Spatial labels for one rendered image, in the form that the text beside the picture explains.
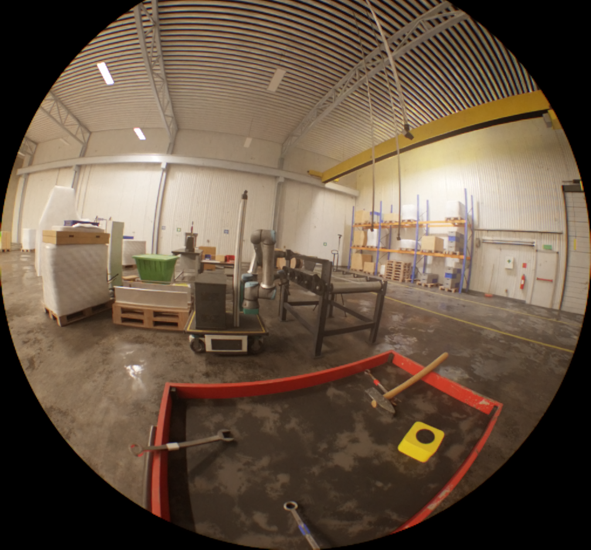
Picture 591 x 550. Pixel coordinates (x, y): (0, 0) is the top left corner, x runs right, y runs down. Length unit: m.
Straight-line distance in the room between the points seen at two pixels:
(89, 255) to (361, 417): 3.51
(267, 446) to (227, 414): 0.12
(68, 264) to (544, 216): 13.14
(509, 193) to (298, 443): 10.70
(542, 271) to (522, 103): 6.12
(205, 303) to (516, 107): 8.98
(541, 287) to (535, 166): 4.98
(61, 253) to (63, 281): 0.37
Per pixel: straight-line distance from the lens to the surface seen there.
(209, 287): 2.09
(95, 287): 3.67
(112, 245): 4.44
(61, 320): 3.43
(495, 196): 10.79
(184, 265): 6.22
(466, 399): 0.69
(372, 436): 0.50
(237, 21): 8.29
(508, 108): 8.14
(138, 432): 1.68
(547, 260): 10.18
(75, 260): 3.39
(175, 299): 3.00
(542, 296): 10.21
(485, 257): 10.42
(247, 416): 0.50
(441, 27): 6.90
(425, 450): 0.47
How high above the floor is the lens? 1.29
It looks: 2 degrees down
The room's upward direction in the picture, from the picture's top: 5 degrees clockwise
